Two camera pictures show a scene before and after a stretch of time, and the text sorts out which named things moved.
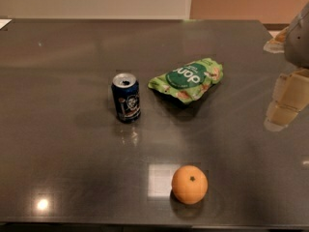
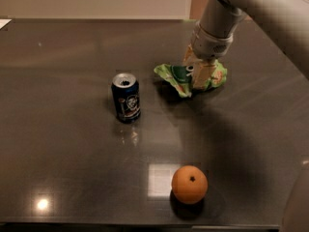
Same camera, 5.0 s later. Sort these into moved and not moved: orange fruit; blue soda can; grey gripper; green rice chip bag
Moved: green rice chip bag; grey gripper
Not moved: blue soda can; orange fruit
